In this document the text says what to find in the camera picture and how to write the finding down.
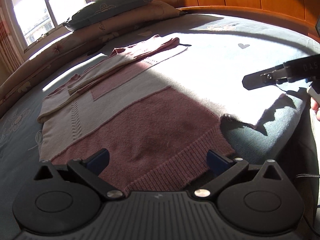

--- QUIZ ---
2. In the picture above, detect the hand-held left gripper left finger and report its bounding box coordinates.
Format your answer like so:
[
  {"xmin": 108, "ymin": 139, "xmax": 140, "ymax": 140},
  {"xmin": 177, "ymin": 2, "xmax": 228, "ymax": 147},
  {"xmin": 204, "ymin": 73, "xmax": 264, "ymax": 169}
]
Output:
[{"xmin": 32, "ymin": 148, "xmax": 125, "ymax": 202}]

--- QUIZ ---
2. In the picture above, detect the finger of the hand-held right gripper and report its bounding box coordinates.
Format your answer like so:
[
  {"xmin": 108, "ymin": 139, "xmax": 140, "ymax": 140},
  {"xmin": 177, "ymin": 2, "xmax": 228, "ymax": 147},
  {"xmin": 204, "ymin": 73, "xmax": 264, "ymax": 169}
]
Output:
[{"xmin": 242, "ymin": 64, "xmax": 288, "ymax": 91}]

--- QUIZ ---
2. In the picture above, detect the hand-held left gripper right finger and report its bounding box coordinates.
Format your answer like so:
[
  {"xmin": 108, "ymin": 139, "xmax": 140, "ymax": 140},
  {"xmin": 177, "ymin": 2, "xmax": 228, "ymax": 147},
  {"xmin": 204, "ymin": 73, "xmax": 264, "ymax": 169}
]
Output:
[{"xmin": 192, "ymin": 149, "xmax": 286, "ymax": 202}]

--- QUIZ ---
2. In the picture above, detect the pink and white knit sweater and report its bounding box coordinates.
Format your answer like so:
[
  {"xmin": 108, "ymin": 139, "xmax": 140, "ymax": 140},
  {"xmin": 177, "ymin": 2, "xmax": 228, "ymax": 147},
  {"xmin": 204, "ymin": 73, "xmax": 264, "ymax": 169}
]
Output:
[{"xmin": 37, "ymin": 34, "xmax": 288, "ymax": 193}]

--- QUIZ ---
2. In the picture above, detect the person's right hand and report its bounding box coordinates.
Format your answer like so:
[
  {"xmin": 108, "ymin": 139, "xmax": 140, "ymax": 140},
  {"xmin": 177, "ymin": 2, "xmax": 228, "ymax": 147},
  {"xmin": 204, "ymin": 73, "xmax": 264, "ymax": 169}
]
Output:
[{"xmin": 310, "ymin": 97, "xmax": 320, "ymax": 122}]

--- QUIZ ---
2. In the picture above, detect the pink floral folded quilt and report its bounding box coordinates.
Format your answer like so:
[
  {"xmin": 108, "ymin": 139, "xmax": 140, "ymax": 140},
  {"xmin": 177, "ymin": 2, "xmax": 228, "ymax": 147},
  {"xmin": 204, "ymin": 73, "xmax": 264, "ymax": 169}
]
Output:
[{"xmin": 0, "ymin": 1, "xmax": 184, "ymax": 113}]

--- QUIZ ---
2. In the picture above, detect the blue floral pillow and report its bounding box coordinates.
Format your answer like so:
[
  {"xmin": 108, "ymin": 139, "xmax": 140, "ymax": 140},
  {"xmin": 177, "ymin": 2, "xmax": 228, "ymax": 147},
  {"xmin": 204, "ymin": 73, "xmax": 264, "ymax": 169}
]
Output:
[{"xmin": 62, "ymin": 0, "xmax": 165, "ymax": 32}]

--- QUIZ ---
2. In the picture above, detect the window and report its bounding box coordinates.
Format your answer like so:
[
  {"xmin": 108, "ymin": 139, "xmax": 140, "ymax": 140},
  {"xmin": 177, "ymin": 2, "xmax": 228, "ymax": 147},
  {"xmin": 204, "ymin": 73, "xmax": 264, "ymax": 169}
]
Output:
[{"xmin": 4, "ymin": 0, "xmax": 92, "ymax": 53}]

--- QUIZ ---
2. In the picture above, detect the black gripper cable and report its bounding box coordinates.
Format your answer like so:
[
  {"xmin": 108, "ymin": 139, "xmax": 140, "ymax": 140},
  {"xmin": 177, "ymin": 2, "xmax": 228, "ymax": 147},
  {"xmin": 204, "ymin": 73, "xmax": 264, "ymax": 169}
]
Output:
[{"xmin": 295, "ymin": 172, "xmax": 320, "ymax": 179}]

